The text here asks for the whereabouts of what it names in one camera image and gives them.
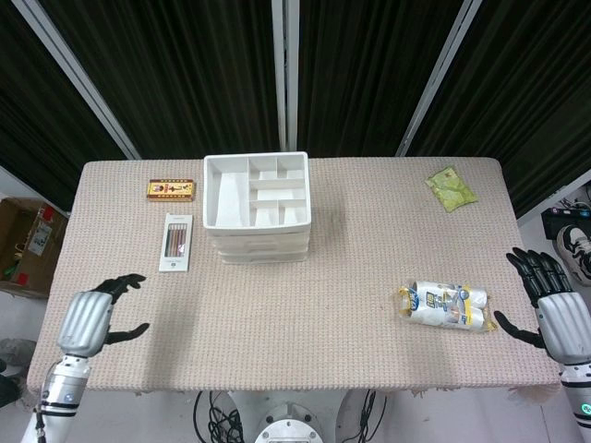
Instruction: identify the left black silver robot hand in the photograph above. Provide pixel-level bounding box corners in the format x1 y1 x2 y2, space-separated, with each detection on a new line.
55 272 151 360

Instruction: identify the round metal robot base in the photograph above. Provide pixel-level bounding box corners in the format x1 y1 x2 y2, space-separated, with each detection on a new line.
230 389 356 443

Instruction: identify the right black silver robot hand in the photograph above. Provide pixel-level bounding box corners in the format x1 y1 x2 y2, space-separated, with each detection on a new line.
493 246 591 366

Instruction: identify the white garbage bag roll pack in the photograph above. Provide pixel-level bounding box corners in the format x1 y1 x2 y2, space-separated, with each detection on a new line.
397 278 499 334

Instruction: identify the green snack packet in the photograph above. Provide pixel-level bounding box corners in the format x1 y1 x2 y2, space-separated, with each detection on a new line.
424 165 479 213

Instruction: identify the beige woven tablecloth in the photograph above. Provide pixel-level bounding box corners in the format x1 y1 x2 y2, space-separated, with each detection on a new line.
26 156 563 402

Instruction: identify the coloured pencil box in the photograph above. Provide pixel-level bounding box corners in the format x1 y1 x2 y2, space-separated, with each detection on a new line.
158 212 193 273

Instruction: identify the black cable bundle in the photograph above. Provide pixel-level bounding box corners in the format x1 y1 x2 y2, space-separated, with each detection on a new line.
192 389 246 443
344 389 389 443

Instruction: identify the clear plastic container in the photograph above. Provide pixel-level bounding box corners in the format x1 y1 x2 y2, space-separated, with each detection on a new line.
206 229 309 245

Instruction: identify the grey bundle on floor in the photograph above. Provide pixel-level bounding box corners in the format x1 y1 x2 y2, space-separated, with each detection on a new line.
0 339 38 407

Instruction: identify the grey aluminium frame post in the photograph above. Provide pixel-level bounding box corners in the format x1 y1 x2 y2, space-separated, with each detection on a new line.
395 0 484 158
11 0 142 161
271 0 301 154

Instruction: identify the black electronic device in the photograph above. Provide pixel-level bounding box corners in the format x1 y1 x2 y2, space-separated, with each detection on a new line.
540 206 591 241

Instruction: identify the black pleated curtain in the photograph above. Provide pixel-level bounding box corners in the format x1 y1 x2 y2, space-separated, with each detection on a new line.
410 0 591 218
297 0 465 158
0 0 130 204
39 0 283 161

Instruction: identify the yellow brown card box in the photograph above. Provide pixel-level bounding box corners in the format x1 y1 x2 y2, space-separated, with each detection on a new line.
146 179 197 203

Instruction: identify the white plastic drawer organizer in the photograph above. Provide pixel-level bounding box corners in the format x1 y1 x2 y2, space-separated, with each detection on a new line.
201 150 311 265

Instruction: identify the brown cardboard box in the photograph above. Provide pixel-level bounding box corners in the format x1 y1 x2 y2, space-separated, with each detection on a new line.
0 198 70 299

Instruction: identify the white black sneaker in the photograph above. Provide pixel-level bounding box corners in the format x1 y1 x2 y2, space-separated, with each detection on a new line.
555 224 591 283

